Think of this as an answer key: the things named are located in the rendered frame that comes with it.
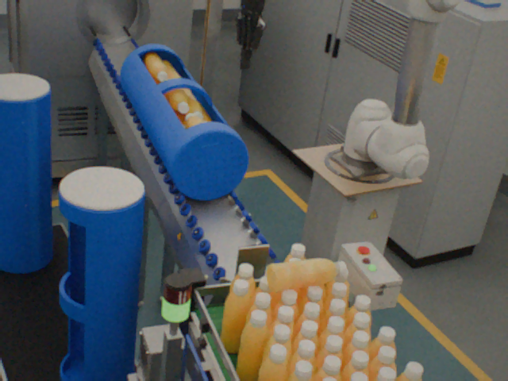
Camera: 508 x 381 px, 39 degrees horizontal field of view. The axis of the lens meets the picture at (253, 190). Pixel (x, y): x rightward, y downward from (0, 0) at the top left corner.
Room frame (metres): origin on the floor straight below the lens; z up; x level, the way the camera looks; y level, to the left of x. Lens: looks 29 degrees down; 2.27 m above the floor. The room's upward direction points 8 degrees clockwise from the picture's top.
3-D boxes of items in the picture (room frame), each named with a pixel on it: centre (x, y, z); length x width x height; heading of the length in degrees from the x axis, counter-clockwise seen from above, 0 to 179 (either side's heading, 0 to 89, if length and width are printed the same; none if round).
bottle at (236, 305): (1.54, 0.00, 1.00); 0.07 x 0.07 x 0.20
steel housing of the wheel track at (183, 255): (2.78, 0.42, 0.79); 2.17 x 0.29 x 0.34; 25
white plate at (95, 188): (2.08, 0.50, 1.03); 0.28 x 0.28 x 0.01
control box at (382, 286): (1.77, -0.37, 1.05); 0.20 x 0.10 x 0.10; 25
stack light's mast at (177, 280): (1.33, 0.14, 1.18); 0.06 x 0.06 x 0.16
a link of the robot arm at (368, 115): (2.56, -0.41, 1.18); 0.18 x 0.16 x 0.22; 30
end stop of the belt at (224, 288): (1.76, -0.06, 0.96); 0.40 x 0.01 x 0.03; 115
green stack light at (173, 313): (1.33, 0.14, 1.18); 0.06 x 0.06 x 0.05
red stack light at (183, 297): (1.33, 0.14, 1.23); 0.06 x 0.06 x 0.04
